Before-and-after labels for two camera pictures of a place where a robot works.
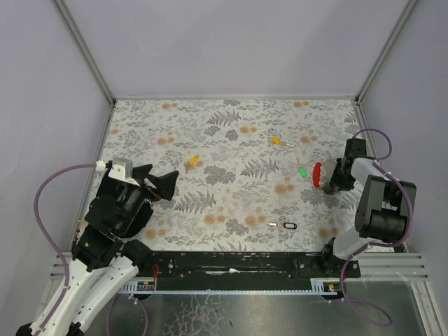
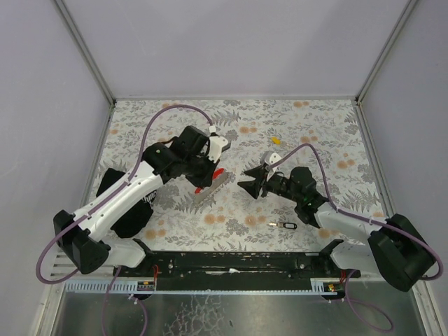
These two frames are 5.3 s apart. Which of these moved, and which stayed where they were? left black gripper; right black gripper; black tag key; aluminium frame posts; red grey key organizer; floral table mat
Moved: left black gripper; right black gripper; red grey key organizer
Stayed: floral table mat; aluminium frame posts; black tag key
